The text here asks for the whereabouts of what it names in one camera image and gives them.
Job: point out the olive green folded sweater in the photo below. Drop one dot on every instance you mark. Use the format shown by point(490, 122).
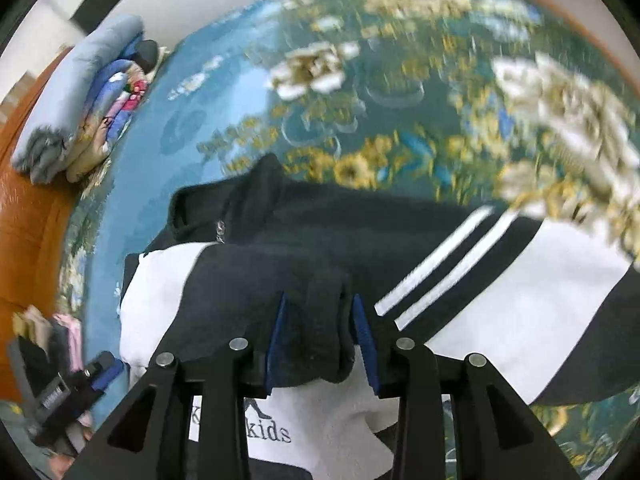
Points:
point(21, 326)

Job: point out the pink folded garment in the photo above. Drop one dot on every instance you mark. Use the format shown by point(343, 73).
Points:
point(74, 339)

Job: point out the person left hand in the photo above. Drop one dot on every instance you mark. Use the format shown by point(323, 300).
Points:
point(59, 464)

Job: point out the dark pillow under quilts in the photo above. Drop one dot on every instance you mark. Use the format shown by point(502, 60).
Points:
point(146, 53)

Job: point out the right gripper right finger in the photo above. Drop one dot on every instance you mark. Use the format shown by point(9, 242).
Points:
point(496, 434)

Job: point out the grey folded quilt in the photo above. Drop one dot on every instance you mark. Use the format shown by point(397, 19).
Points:
point(51, 128)

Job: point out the beige folded sweater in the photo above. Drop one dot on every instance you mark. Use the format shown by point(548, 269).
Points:
point(39, 328)

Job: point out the black and white fleece jacket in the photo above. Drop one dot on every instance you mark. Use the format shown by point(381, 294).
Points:
point(336, 276)

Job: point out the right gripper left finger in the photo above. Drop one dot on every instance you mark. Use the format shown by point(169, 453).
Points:
point(145, 436)

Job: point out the dark grey folded garment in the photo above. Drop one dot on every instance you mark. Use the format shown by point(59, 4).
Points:
point(59, 348)

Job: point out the wooden headboard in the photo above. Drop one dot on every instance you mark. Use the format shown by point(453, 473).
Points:
point(33, 224)

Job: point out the floral folded quilt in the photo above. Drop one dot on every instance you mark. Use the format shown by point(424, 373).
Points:
point(113, 95)

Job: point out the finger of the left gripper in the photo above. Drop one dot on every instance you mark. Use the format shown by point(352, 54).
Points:
point(108, 376)
point(97, 370)

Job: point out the teal floral bed blanket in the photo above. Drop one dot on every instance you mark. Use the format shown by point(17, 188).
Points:
point(461, 102)

